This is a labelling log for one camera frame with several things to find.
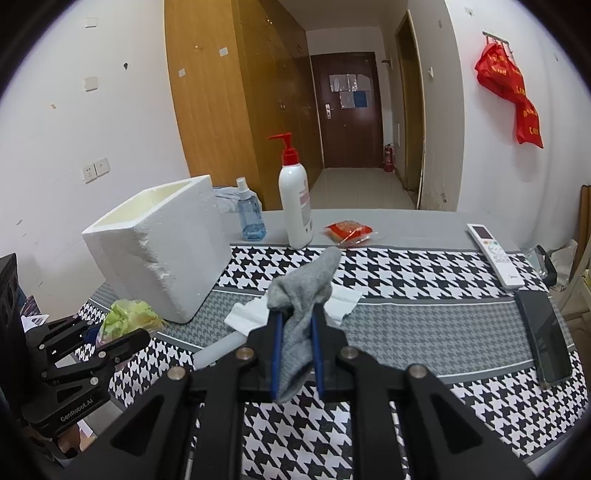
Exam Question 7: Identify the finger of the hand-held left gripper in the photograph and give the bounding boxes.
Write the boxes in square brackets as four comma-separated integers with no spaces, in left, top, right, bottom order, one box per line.
[24,316,108,370]
[41,329,152,386]

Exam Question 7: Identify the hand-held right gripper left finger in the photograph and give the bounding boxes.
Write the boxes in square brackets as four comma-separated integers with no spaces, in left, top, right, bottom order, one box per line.
[65,311,284,480]

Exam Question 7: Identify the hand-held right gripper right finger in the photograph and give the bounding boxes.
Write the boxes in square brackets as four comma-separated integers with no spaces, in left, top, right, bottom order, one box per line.
[310,305,536,480]

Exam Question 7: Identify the light green plastic bag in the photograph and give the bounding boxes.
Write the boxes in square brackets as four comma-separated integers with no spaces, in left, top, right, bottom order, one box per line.
[96,299,168,347]

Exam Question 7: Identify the white cloth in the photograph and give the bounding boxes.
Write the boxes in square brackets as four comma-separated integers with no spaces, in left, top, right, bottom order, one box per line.
[225,284,360,335]

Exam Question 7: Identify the grey sock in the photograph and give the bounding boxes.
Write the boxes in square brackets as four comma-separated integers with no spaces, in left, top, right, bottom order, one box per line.
[267,246,342,402]

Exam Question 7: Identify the white foam box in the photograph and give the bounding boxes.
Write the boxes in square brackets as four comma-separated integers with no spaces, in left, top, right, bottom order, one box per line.
[82,174,233,324]

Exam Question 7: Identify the houndstooth tablecloth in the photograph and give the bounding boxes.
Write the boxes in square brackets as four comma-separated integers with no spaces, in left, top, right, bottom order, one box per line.
[76,210,583,480]

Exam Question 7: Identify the red snack packet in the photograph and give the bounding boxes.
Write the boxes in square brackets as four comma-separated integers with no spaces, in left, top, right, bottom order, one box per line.
[323,219,384,247]

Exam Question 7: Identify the blue spray bottle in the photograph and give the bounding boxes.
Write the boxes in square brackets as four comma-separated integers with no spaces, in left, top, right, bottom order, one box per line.
[235,176,267,241]

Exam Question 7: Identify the white lotion pump bottle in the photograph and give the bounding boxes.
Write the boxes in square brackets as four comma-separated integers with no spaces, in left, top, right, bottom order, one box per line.
[269,132,315,249]

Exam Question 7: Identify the blue-grey cloth pile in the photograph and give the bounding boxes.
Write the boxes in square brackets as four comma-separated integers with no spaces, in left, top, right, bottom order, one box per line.
[212,185,241,213]

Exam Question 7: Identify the white remote control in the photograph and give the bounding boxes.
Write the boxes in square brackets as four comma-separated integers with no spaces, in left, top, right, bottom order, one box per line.
[466,223,527,290]

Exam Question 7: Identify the dark brown entrance door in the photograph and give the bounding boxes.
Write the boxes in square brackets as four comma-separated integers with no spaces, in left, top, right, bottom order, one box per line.
[310,52,384,169]

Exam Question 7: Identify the black smartphone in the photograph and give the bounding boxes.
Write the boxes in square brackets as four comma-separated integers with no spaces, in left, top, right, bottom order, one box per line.
[514,290,574,387]

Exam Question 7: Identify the wooden wardrobe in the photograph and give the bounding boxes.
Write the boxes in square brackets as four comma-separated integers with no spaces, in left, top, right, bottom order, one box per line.
[164,0,324,213]

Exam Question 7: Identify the wooden side door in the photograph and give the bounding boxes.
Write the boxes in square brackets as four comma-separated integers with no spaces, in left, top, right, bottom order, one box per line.
[394,9,426,195]

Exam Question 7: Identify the papers on door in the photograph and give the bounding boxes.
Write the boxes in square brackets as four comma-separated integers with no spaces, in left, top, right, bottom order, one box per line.
[329,73,370,109]

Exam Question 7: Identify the wooden board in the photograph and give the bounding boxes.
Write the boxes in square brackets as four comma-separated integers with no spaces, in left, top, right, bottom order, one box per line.
[577,185,591,241]

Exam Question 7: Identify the red plastic bag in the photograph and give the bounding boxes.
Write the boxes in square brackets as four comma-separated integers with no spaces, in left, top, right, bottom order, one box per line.
[515,97,544,148]
[475,44,527,100]

